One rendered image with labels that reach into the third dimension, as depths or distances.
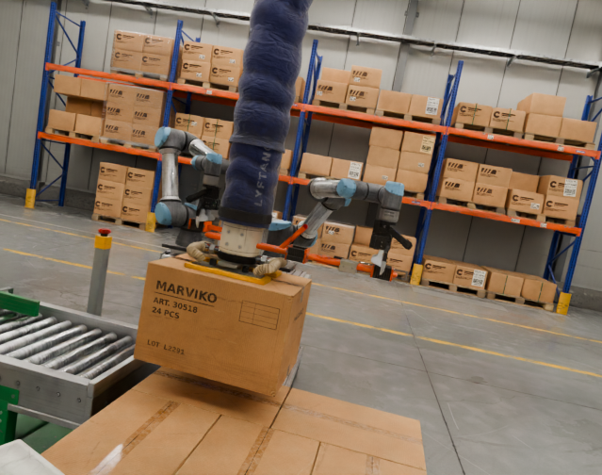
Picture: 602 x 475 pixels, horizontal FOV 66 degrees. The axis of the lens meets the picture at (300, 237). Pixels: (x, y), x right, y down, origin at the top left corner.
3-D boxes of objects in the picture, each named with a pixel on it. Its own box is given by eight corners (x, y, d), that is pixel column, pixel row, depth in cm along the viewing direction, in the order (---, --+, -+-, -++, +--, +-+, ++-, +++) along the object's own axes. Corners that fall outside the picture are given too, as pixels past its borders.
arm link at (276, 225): (263, 241, 259) (267, 217, 257) (285, 244, 264) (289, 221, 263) (269, 245, 248) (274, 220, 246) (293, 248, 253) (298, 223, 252)
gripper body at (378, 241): (369, 247, 190) (375, 218, 189) (390, 251, 188) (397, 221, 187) (368, 249, 183) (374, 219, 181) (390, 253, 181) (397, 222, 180)
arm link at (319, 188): (299, 174, 226) (347, 171, 181) (319, 178, 230) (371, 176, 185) (295, 198, 226) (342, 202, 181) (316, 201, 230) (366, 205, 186)
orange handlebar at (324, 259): (178, 233, 198) (180, 224, 198) (206, 229, 228) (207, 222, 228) (396, 281, 182) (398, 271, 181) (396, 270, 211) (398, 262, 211)
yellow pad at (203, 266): (183, 267, 187) (185, 254, 186) (193, 264, 196) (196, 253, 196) (264, 286, 181) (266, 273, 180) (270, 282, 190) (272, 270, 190)
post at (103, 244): (73, 401, 273) (94, 235, 262) (80, 397, 280) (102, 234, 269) (83, 404, 272) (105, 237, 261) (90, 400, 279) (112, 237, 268)
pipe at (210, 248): (187, 257, 188) (189, 244, 188) (210, 252, 213) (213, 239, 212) (267, 276, 182) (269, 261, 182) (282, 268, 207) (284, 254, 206)
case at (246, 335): (132, 358, 188) (147, 261, 184) (177, 332, 227) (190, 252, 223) (274, 397, 177) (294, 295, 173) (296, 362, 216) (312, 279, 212)
